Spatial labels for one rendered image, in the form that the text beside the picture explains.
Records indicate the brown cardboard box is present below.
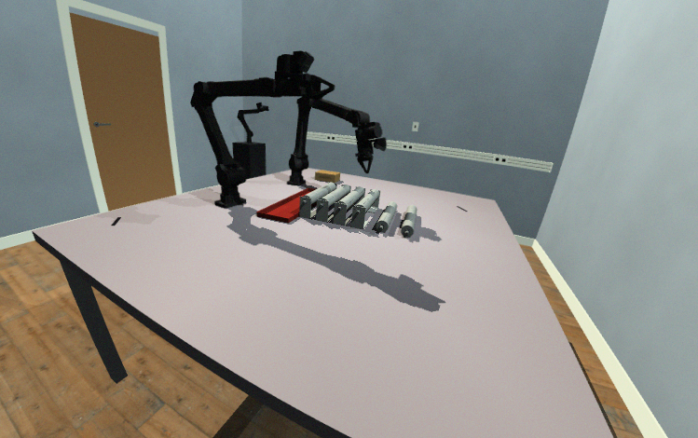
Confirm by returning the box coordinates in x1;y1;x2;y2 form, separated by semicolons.
315;171;340;183

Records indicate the red scrap tray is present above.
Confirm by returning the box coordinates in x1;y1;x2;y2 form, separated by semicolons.
256;188;316;224

